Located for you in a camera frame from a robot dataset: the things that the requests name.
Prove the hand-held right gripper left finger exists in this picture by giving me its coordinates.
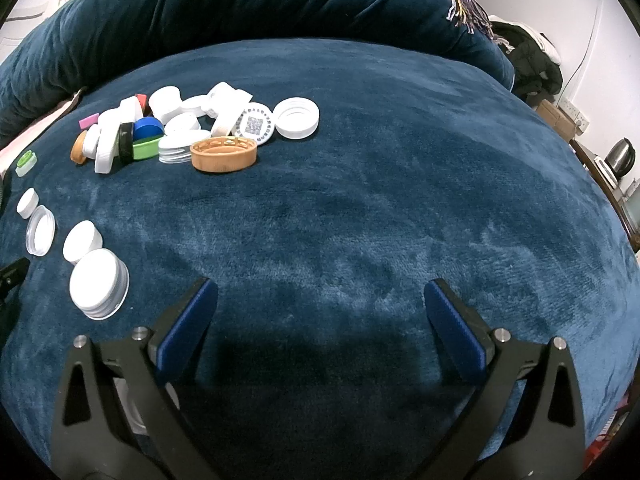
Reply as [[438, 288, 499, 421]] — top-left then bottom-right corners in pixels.
[[51, 277, 236, 480]]

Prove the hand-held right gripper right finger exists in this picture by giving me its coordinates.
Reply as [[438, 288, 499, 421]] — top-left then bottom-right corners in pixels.
[[420, 278, 586, 480]]

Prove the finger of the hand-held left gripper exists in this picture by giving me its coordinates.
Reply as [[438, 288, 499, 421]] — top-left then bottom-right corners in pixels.
[[0, 257, 31, 306]]

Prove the pile of plastic bottle caps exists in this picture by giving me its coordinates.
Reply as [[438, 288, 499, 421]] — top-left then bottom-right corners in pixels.
[[70, 81, 321, 175]]

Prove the small white cap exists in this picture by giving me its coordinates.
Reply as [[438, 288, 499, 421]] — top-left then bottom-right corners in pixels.
[[16, 187, 40, 219]]

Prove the medium white cap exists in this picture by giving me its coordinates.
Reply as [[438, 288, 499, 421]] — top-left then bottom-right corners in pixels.
[[62, 220, 104, 265]]

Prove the large white threaded lid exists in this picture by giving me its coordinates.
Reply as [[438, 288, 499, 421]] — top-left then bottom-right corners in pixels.
[[69, 249, 131, 320]]

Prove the white round lid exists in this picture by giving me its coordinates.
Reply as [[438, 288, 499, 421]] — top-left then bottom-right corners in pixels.
[[114, 377, 181, 438]]

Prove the pink bed sheet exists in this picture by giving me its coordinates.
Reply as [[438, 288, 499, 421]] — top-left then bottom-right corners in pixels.
[[0, 87, 88, 171]]

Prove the red patterned cloth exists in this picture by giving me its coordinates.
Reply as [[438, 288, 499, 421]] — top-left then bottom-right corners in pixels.
[[585, 410, 631, 471]]

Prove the wooden side table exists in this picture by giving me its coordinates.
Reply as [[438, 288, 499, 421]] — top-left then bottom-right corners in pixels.
[[570, 137, 640, 253]]

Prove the cardboard box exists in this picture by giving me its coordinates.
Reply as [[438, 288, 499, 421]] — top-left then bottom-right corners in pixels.
[[537, 100, 581, 143]]

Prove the metal kettle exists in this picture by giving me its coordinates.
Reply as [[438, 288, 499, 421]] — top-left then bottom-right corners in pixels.
[[602, 138, 636, 178]]

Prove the black jacket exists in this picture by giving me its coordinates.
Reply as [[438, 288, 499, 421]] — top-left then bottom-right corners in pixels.
[[492, 17, 563, 103]]

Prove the white garment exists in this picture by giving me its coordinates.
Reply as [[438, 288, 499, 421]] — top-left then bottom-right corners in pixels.
[[525, 25, 562, 65]]

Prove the fringed woven throw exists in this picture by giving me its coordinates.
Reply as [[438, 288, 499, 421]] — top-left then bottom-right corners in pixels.
[[425, 0, 516, 53]]

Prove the dark blue velvet cushion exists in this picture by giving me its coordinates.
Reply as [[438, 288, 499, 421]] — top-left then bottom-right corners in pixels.
[[0, 0, 516, 136]]

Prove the clear ring cap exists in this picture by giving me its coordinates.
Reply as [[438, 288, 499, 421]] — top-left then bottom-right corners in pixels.
[[26, 205, 57, 257]]

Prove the white wall socket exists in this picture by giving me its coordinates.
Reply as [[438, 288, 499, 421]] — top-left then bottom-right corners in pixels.
[[560, 99, 591, 133]]

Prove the white wall cable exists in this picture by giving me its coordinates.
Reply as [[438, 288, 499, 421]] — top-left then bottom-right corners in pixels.
[[567, 0, 608, 106]]

